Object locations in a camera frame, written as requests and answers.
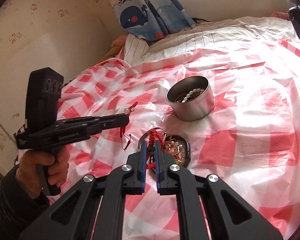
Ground striped white bed sheet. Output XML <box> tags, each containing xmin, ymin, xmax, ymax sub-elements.
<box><xmin>124</xmin><ymin>16</ymin><xmax>298</xmax><ymax>63</ymax></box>

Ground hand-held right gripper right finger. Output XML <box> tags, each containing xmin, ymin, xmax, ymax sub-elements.
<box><xmin>154</xmin><ymin>140</ymin><xmax>283</xmax><ymax>240</ymax></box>

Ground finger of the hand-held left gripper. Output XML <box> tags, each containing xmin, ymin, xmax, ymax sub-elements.
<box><xmin>90</xmin><ymin>114</ymin><xmax>130</xmax><ymax>133</ymax></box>

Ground pink cloth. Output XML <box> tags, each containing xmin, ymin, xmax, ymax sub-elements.
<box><xmin>105</xmin><ymin>34</ymin><xmax>128</xmax><ymax>62</ymax></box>

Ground whale print curtain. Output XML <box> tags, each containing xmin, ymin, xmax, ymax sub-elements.
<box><xmin>104</xmin><ymin>0</ymin><xmax>197</xmax><ymax>42</ymax></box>

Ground round metal tin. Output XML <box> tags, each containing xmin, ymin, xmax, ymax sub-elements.
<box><xmin>166</xmin><ymin>76</ymin><xmax>216</xmax><ymax>122</ymax></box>

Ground black round lid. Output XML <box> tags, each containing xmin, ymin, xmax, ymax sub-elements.
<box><xmin>154</xmin><ymin>134</ymin><xmax>191</xmax><ymax>175</ymax></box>

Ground small gold trinkets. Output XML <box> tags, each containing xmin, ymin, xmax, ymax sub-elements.
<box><xmin>164</xmin><ymin>141</ymin><xmax>187</xmax><ymax>166</ymax></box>

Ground person's left hand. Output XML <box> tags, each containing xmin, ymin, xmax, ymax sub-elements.
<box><xmin>16</xmin><ymin>145</ymin><xmax>71</xmax><ymax>198</ymax></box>

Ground colorful bead red cord bracelet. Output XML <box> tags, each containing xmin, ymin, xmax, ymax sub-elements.
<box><xmin>146</xmin><ymin>129</ymin><xmax>166</xmax><ymax>175</ymax></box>

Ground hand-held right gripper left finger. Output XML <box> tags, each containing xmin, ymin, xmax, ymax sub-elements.
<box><xmin>19</xmin><ymin>141</ymin><xmax>148</xmax><ymax>240</ymax></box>

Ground red string bracelet white bead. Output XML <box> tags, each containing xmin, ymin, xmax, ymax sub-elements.
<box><xmin>119</xmin><ymin>101</ymin><xmax>138</xmax><ymax>152</ymax></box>

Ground red white checkered plastic sheet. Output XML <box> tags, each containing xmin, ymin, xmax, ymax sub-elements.
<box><xmin>49</xmin><ymin>36</ymin><xmax>300</xmax><ymax>240</ymax></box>

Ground person's left forearm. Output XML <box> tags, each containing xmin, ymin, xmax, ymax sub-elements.
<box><xmin>0</xmin><ymin>164</ymin><xmax>52</xmax><ymax>240</ymax></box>

